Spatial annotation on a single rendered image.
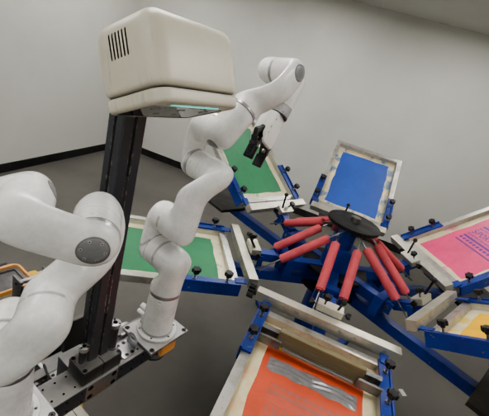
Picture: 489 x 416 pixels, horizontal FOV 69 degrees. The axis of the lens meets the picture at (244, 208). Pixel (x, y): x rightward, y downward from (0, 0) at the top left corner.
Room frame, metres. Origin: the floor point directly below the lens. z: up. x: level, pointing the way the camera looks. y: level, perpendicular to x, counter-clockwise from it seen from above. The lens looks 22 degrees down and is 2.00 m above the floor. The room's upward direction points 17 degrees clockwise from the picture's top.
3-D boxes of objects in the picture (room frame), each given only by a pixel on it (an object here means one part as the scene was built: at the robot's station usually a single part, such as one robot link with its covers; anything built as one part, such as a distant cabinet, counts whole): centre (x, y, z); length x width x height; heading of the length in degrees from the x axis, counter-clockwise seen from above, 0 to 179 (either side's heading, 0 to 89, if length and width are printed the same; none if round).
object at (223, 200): (2.40, -0.14, 0.91); 1.34 x 0.41 x 0.08; 48
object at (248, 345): (1.21, -0.19, 0.98); 0.30 x 0.05 x 0.07; 168
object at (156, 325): (0.90, 0.17, 1.21); 0.16 x 0.13 x 0.15; 61
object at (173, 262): (0.90, 0.17, 1.37); 0.13 x 0.10 x 0.16; 57
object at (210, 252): (1.67, 0.23, 1.05); 1.08 x 0.61 x 0.23; 108
